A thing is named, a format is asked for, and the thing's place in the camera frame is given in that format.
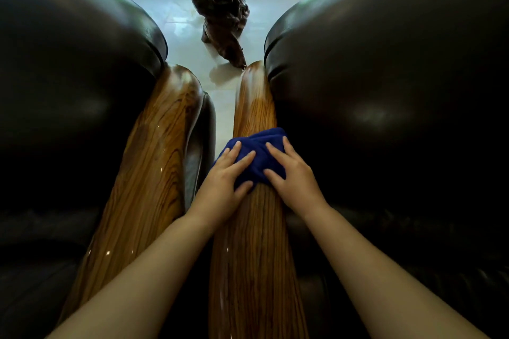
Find person's left hand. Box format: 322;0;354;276
186;141;257;229

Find person's right hand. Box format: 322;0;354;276
263;136;330;221

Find blue cleaning cloth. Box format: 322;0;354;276
213;127;288;189

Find person's left forearm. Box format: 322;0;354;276
46;212;216;339

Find person's right forearm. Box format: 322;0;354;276
304;204;490;339

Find glossy wooden armrest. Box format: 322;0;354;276
58;63;206;326
208;60;309;339

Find black leather armchair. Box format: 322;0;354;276
264;0;509;339
0;0;217;339

